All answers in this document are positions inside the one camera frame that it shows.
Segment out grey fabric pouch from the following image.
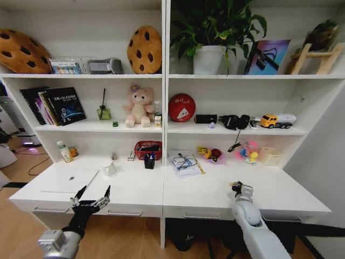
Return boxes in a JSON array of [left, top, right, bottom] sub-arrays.
[[87, 57, 123, 75]]

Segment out pink bowl of toys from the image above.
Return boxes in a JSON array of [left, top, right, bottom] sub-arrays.
[[200, 147, 227, 164]]

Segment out plain black book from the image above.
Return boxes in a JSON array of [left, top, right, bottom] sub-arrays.
[[19, 87, 50, 126]]

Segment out white paper stack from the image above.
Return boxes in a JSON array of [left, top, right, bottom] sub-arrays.
[[167, 149, 207, 179]]

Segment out large brown cookie pillow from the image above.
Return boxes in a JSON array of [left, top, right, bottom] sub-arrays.
[[0, 29, 52, 74]]

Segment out white shelf desk unit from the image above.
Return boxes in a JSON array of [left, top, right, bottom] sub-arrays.
[[0, 0, 345, 250]]

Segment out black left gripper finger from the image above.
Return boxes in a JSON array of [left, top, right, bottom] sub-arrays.
[[93, 185, 112, 210], [70, 185, 88, 207]]

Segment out black headphone cable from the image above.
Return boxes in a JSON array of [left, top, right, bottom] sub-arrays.
[[227, 128, 243, 153]]

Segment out red round tin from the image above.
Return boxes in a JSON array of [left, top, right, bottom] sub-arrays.
[[168, 93, 197, 123]]

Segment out green leafy plant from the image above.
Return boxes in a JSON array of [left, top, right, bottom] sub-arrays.
[[170, 0, 268, 76]]

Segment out white plant pot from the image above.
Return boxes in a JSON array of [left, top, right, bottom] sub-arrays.
[[193, 45, 228, 76]]

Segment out white mug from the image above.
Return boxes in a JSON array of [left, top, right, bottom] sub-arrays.
[[102, 159, 118, 177]]

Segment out black pen holder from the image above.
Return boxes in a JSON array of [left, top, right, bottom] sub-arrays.
[[143, 152, 157, 170]]

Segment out black book with blue print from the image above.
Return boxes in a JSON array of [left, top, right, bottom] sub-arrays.
[[44, 86, 87, 127]]

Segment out purple blue picture box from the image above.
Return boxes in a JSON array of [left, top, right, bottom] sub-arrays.
[[243, 39, 292, 76]]

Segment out black floor cable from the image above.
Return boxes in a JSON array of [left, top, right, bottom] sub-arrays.
[[10, 147, 52, 176]]

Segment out blue cable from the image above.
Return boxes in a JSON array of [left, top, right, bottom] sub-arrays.
[[172, 153, 202, 171]]

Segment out yellow toy tanker truck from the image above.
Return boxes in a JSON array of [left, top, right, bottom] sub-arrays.
[[259, 113, 297, 130]]

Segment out green glass reed diffuser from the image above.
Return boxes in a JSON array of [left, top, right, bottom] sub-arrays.
[[96, 88, 112, 121]]

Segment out black oblong speaker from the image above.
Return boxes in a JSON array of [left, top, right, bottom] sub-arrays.
[[195, 114, 218, 125]]

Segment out pink cartoon figure toy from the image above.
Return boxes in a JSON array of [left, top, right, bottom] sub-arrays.
[[236, 139, 260, 166]]

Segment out white laptop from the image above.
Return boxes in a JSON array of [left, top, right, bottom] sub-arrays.
[[40, 169, 100, 194]]

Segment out small brown cookie pillow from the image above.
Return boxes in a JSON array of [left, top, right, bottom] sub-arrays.
[[127, 25, 163, 74]]

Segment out wooden step stool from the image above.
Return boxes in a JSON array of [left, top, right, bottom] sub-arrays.
[[288, 42, 345, 76]]

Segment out clear box of coloured items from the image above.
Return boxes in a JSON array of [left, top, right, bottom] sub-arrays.
[[49, 56, 83, 75]]

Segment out yellow ruler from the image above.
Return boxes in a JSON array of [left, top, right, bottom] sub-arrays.
[[192, 153, 207, 175]]

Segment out silver drawer handle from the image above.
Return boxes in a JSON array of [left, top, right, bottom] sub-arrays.
[[32, 206, 71, 214], [183, 210, 220, 220], [107, 208, 143, 217], [262, 214, 303, 223]]

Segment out pink plush bear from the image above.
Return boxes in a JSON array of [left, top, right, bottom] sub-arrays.
[[121, 84, 156, 128]]

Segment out dark dried plant decoration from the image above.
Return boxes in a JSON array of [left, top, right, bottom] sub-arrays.
[[305, 19, 340, 52]]

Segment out purple spined book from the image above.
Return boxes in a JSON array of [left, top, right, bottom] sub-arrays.
[[34, 91, 56, 126]]

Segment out cream desk organizer box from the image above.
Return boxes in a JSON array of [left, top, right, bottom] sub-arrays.
[[258, 146, 281, 166]]

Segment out white bottle green cap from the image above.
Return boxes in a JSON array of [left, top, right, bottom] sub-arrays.
[[56, 140, 74, 163]]

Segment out black headphones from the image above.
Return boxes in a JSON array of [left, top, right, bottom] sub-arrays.
[[218, 114, 252, 131]]

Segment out red plastic basket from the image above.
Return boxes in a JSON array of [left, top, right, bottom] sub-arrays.
[[134, 140, 163, 161]]

